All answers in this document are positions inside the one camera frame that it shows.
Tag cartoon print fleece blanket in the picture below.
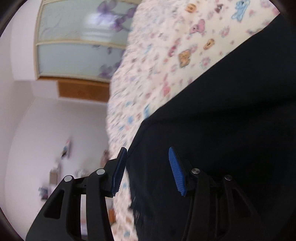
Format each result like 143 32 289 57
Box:
107 1 280 240

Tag frosted glass sliding wardrobe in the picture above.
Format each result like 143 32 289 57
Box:
34 1 140 82

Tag black pants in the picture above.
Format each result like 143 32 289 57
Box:
126 16 295 240

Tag wall shelf with items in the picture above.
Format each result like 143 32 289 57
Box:
61 138 71 160

